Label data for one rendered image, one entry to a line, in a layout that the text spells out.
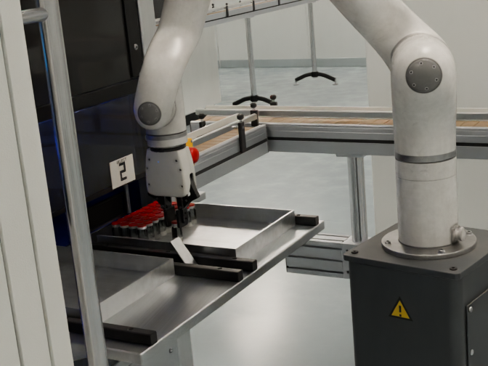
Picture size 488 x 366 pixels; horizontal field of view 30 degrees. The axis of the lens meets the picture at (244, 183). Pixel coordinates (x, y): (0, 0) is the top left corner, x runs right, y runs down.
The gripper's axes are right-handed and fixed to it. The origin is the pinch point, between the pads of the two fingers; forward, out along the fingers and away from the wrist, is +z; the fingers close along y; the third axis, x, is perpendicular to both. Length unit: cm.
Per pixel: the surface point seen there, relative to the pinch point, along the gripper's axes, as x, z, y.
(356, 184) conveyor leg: 97, 20, 0
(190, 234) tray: 4.5, 5.6, 0.1
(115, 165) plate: 1.3, -10.1, -15.6
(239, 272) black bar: -16.4, 4.0, 24.3
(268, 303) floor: 160, 94, -70
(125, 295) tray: -32.7, 3.7, 10.3
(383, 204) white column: 154, 44, -14
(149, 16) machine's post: 21.0, -40.3, -15.7
